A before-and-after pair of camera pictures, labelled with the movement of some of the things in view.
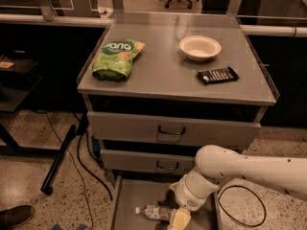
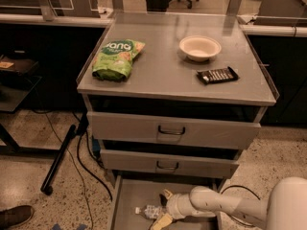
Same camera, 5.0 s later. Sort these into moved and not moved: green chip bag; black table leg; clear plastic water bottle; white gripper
Moved: white gripper
Not moved: clear plastic water bottle; green chip bag; black table leg
